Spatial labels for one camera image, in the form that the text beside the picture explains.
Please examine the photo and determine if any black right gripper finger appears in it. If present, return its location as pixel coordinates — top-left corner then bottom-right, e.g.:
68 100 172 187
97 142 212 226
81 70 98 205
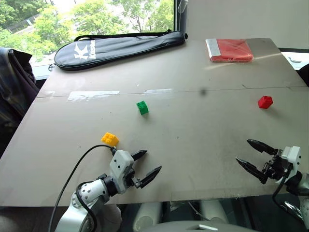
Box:
246 139 280 156
235 157 269 185

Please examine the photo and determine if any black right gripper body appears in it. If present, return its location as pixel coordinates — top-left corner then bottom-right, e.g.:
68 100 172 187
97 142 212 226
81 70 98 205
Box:
261 148 290 181

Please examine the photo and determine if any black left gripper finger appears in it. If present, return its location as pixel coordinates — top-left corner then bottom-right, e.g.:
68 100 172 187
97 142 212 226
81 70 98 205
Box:
131 149 148 161
139 165 162 189

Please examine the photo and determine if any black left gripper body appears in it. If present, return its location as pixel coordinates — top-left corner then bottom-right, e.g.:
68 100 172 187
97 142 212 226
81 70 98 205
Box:
124 166 142 189

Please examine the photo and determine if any yellow toy brick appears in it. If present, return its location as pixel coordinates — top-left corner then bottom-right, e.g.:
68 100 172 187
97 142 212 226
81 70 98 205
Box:
100 132 120 147

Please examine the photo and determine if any white round cylinder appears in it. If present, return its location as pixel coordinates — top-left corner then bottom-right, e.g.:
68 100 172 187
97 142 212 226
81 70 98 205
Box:
133 202 163 231
199 200 229 224

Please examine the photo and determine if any red toy brick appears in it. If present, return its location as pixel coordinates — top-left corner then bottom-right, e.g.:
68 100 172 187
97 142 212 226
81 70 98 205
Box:
257 95 274 110

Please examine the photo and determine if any green toy brick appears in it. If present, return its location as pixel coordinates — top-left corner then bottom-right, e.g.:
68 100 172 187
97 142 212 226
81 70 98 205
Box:
136 100 150 116

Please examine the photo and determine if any clear tape patch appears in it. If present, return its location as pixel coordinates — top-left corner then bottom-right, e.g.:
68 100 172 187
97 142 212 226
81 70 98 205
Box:
143 88 173 94
67 90 121 102

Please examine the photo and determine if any grey robot torso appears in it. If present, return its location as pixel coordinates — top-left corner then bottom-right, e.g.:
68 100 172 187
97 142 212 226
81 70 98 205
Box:
141 219 263 232

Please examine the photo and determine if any black rounded object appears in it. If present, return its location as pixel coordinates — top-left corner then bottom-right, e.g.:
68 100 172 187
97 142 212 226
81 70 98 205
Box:
296 63 309 87

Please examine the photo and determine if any white ledge with hook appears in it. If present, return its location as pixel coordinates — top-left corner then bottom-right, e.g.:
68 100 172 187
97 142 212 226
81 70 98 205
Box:
281 50 309 71

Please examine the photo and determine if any red packet in clear plastic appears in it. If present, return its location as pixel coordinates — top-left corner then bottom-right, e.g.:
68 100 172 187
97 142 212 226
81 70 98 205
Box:
205 38 254 63

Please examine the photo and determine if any black racket bag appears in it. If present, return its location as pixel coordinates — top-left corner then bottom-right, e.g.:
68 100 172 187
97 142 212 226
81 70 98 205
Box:
48 29 189 72

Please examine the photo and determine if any dark plaid jacket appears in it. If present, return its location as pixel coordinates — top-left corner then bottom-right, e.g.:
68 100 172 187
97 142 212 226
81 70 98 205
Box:
0 47 41 158

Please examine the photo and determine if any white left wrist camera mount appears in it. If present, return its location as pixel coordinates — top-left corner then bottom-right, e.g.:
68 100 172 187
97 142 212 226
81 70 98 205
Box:
109 149 135 194

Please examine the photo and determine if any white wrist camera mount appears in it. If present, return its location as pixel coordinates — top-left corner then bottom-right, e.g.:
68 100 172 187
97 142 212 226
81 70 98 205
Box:
109 149 135 194
281 145 302 180

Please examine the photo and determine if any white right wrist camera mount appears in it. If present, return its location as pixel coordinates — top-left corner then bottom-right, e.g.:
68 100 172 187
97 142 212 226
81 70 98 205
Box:
281 145 302 180

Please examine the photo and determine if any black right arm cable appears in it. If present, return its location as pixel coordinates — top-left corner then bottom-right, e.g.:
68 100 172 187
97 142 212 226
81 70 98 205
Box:
272 169 305 219

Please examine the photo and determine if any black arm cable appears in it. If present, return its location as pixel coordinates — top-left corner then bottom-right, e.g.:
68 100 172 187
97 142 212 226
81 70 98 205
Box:
47 144 118 232
272 169 305 219

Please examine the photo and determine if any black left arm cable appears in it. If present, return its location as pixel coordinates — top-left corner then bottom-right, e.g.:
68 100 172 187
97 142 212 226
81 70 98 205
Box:
47 144 118 232

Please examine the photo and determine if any black window frame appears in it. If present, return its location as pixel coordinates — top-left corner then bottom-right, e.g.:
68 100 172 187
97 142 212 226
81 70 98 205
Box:
172 0 188 35

